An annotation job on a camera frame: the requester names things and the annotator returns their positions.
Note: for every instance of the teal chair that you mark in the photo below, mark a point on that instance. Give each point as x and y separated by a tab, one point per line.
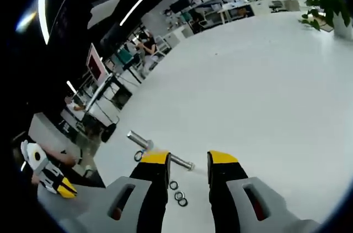
124	57

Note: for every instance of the short white ceiling light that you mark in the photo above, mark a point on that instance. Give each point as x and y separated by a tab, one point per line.
43	15

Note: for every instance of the grey counter block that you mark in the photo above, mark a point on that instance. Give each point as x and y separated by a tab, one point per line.
52	134

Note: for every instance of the white desk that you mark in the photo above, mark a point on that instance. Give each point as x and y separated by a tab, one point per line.
291	4

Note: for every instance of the white plant pot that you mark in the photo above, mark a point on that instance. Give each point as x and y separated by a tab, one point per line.
343	25

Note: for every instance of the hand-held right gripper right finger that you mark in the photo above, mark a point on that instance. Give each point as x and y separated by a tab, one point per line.
229	205

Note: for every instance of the black office chair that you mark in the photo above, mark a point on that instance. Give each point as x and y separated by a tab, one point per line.
276	5

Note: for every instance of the white wheeled cart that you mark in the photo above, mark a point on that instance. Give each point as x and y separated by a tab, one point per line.
103	106

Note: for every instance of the white low cabinet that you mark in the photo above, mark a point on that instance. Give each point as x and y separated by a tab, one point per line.
173	39

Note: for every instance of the person's left hand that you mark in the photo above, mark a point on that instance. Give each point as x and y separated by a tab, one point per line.
34	179

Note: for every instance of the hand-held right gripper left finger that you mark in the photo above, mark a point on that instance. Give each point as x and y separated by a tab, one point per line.
149	205

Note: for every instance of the metal threaded stud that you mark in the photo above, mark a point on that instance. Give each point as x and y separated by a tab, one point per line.
182	162
139	138

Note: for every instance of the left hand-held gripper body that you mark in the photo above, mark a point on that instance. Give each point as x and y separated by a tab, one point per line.
36	156

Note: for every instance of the red screen on stand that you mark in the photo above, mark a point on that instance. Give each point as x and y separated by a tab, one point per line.
95	63

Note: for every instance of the white work table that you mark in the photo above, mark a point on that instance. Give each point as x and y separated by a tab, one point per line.
233	12

